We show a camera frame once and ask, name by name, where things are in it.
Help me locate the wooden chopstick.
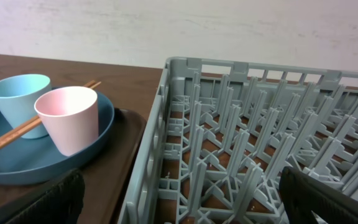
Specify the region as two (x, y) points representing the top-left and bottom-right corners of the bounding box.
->
(0, 86), (99, 156)
(0, 81), (103, 162)

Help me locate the light blue cup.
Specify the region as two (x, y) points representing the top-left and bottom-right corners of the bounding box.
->
(0, 74), (52, 128)

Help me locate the left wooden chopstick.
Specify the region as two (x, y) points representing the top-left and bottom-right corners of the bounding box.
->
(0, 86), (99, 156)

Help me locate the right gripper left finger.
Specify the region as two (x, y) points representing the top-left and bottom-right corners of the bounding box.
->
(7, 169), (85, 224)

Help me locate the right wooden chopstick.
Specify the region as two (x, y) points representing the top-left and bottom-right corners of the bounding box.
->
(0, 81), (103, 162)

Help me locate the pink cup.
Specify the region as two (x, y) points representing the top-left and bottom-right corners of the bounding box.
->
(34, 86), (99, 157)

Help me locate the grey dishwasher rack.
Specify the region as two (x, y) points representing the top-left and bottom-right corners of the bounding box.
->
(118, 57), (358, 223)

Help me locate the brown serving tray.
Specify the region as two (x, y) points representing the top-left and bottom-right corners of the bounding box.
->
(0, 109), (147, 223)

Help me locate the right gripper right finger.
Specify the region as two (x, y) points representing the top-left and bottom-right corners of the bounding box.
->
(279, 167), (358, 224)

